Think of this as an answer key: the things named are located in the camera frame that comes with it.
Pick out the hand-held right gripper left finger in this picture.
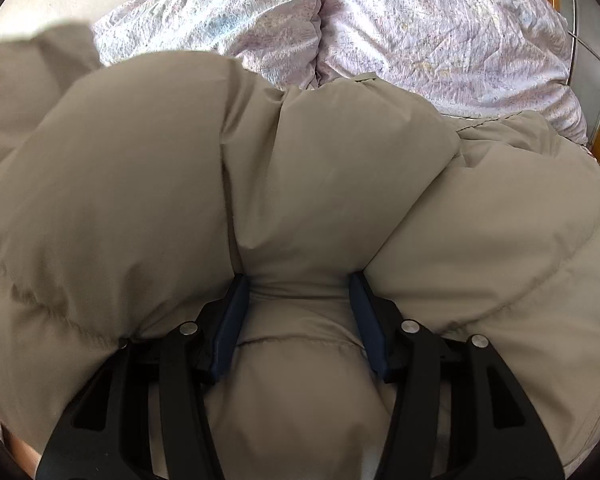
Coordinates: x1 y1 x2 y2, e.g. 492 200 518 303
35 274 252 480

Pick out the beige puffy duvet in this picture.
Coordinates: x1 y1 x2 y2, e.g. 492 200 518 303
0 24 600 480

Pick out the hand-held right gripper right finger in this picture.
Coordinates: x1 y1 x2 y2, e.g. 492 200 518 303
347 271 566 480

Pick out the lilac crinkled pillow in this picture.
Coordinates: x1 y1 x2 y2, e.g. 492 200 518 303
312 0 588 148
92 0 323 92

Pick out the wooden wardrobe with glass panels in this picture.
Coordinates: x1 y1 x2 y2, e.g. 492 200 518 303
540 0 600 186

